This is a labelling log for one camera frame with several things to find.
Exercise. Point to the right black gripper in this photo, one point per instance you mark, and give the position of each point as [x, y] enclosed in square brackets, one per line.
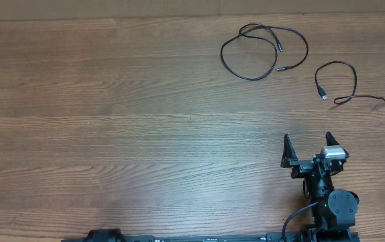
[300, 165]

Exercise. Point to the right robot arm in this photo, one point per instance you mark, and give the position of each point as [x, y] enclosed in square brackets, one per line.
[333, 210]

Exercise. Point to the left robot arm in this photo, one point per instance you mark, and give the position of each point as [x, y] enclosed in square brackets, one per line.
[105, 235]

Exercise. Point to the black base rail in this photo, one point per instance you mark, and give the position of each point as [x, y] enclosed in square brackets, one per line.
[268, 237]

